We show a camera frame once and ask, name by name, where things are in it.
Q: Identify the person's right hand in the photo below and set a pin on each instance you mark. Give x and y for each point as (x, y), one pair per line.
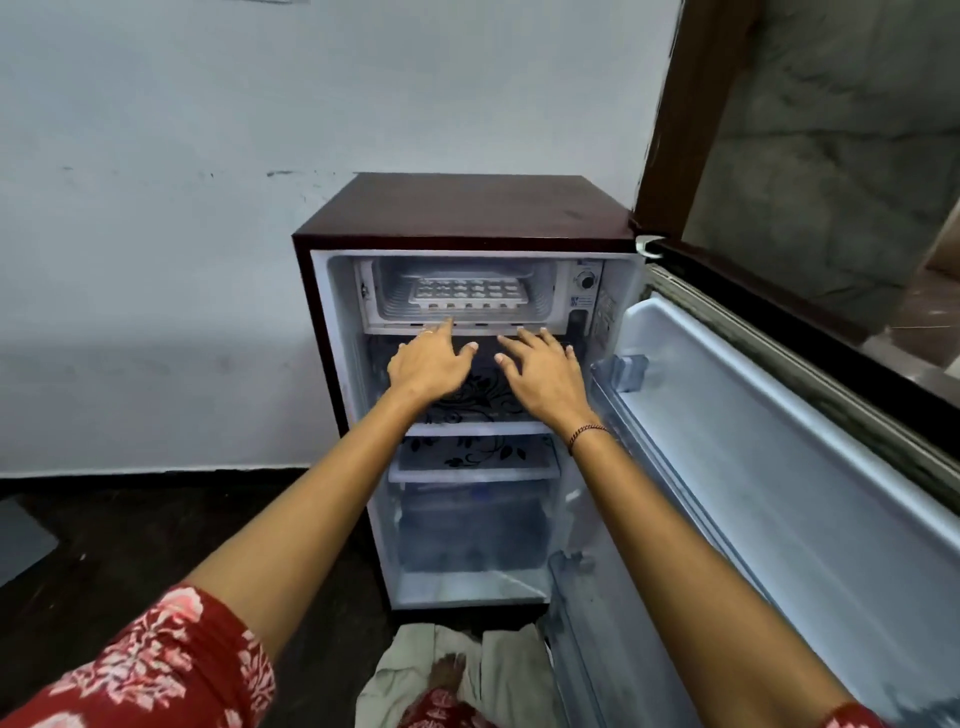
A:
(547, 386)

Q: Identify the person's left hand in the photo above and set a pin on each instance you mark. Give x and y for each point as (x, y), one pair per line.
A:
(429, 367)

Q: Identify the person's right thumb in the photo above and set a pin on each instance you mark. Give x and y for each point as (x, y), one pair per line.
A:
(506, 367)

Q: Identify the person's left thumb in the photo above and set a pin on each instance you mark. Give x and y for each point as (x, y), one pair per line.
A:
(465, 354)

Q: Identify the person's right middle finger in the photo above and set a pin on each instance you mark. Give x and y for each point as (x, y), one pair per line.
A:
(531, 339)

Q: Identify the person's right little finger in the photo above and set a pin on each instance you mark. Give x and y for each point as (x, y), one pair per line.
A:
(568, 354)

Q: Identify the person's right forearm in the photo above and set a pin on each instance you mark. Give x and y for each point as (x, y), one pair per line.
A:
(697, 585)

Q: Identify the person's left forearm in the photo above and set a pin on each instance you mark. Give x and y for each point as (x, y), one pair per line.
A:
(315, 517)

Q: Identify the floral glass fridge shelf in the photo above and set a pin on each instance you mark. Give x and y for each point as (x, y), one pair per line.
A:
(480, 454)
(480, 394)

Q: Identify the white freezer compartment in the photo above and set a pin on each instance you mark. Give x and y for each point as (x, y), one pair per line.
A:
(457, 304)

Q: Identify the white ice cube tray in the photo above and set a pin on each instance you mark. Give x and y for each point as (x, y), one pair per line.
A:
(465, 289)

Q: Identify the thermostat dial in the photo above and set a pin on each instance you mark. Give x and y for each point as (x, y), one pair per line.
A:
(585, 281)

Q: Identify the maroon mini fridge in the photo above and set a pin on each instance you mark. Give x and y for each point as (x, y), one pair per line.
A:
(465, 217)

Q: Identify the clear crisper drawer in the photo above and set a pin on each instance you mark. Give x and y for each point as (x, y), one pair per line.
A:
(472, 525)

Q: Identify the fridge door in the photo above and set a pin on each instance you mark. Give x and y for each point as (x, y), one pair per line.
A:
(757, 480)

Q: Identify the beige cloth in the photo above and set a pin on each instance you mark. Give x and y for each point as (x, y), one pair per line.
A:
(510, 675)

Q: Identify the person's foot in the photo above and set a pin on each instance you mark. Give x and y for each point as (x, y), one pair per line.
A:
(446, 671)

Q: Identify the red floral garment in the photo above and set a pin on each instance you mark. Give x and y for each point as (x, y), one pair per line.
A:
(150, 667)

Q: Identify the grey floor mat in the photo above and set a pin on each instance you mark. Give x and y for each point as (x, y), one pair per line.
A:
(19, 540)

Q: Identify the clear door shelf bracket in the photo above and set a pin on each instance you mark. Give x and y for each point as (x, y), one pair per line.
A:
(626, 371)

